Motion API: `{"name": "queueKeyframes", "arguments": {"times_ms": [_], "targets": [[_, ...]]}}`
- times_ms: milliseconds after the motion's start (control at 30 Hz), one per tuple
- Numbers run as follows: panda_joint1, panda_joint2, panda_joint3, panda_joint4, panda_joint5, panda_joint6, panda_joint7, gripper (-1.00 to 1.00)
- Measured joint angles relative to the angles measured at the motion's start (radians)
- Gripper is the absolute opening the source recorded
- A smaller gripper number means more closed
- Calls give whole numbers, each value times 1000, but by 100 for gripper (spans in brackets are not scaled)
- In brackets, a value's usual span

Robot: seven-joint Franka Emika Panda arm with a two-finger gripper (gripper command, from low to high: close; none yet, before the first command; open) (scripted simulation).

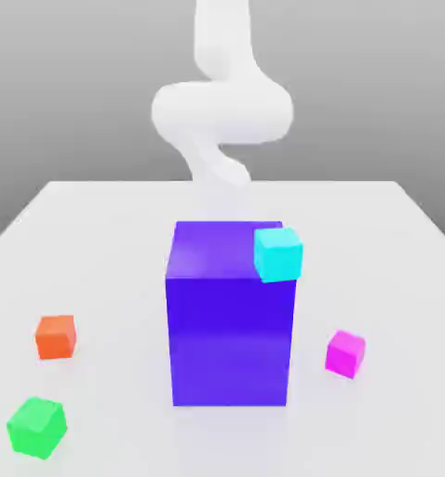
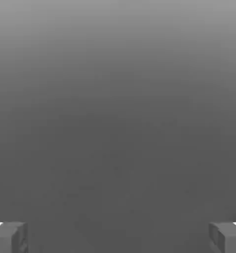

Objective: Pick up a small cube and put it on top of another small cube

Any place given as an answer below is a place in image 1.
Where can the small green cube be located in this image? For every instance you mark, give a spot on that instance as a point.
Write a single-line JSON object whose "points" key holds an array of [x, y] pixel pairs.
{"points": [[36, 428]]}

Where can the large purple box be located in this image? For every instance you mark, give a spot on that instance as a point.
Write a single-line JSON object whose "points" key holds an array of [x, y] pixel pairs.
{"points": [[230, 335]]}

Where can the small cyan cube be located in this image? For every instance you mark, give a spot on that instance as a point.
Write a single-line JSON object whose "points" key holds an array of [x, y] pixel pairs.
{"points": [[278, 255]]}

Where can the small orange cube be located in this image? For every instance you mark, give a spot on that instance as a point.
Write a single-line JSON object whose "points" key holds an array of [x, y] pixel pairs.
{"points": [[55, 337]]}

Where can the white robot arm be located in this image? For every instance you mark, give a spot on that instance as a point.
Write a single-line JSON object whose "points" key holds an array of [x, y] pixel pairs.
{"points": [[222, 111]]}

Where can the small magenta cube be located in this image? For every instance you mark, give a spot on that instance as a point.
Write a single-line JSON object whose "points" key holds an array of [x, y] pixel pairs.
{"points": [[344, 354]]}

